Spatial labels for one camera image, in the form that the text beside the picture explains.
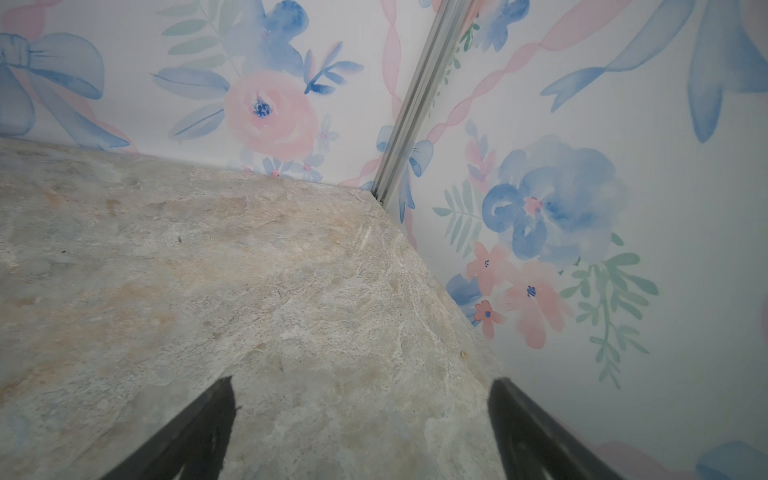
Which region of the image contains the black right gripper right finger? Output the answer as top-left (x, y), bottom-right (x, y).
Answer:
top-left (487, 377), bottom-right (621, 480)

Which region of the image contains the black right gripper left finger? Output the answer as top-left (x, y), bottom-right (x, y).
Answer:
top-left (104, 377), bottom-right (237, 480)

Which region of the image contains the aluminium corner post right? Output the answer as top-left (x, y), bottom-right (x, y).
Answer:
top-left (371, 0), bottom-right (472, 207)

